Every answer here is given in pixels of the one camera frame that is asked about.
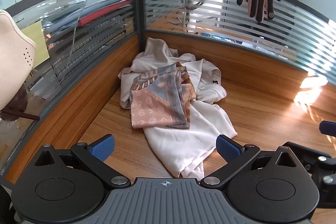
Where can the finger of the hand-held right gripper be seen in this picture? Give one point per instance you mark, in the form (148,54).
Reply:
(328,128)
(315,154)

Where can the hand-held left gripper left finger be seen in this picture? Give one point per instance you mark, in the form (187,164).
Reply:
(101,148)

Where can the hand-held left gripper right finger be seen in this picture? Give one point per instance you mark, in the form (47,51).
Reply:
(228,148)

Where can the white garment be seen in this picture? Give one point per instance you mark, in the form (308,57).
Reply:
(189,140)

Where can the pink grey patterned scarf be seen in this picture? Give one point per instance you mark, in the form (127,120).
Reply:
(157,106)

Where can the yellow paper sheet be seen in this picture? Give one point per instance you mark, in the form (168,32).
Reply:
(36,43)

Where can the beige chair back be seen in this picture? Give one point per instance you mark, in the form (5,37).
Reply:
(13,56)

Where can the red folder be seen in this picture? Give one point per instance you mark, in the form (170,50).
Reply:
(105,12)

